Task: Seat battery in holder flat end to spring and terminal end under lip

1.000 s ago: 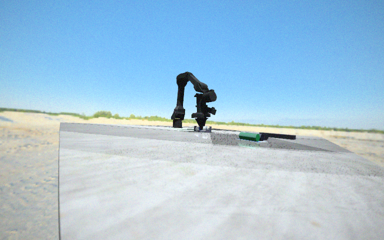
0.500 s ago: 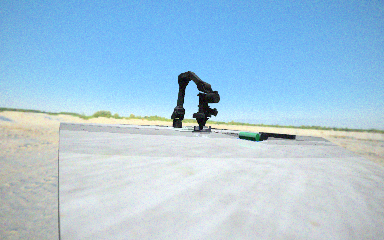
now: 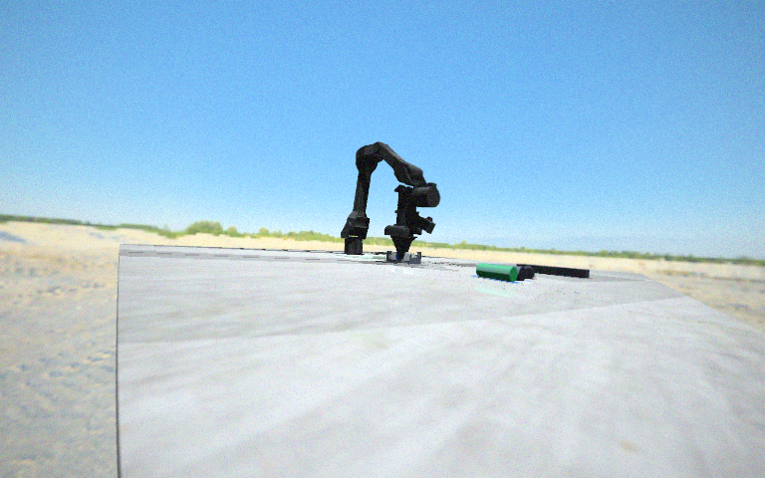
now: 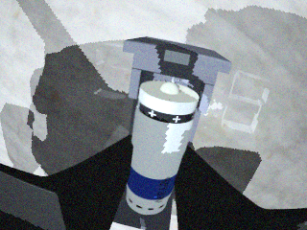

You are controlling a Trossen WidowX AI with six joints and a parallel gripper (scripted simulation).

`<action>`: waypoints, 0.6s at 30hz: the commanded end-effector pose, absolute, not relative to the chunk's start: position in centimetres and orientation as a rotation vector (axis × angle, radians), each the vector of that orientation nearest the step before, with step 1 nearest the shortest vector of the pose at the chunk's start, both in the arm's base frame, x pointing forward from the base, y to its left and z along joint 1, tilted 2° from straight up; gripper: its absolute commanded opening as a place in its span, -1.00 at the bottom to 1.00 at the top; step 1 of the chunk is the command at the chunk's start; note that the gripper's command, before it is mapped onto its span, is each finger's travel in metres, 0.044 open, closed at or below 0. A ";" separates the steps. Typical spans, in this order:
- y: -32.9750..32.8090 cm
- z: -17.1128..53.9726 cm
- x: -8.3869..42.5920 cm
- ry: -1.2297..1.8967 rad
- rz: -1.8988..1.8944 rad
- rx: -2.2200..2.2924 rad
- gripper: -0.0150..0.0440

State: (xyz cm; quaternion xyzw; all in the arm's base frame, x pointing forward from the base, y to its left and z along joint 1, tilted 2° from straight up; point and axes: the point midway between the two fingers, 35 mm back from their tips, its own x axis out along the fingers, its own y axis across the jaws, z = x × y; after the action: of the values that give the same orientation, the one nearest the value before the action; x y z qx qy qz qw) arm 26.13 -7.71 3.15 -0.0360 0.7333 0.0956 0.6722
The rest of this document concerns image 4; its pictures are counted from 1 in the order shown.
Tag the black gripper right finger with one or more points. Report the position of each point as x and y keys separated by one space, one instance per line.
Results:
x=206 y=201

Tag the grey cylindrical battery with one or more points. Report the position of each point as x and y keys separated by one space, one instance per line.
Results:
x=162 y=126

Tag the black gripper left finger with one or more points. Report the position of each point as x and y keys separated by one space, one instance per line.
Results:
x=83 y=197

